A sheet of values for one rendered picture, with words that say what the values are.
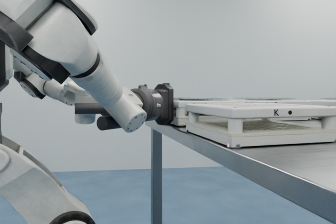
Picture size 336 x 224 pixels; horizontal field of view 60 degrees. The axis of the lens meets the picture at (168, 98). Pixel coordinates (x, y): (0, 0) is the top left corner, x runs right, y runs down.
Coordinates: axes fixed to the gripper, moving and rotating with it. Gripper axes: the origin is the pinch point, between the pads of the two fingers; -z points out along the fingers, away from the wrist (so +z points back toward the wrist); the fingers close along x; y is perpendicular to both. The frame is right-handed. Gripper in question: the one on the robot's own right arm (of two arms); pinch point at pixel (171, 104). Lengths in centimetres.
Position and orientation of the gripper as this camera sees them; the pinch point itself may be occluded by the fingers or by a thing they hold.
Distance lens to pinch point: 89.8
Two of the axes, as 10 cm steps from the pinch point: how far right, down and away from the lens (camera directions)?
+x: -0.1, 10.0, 0.1
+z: -5.4, 0.0, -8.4
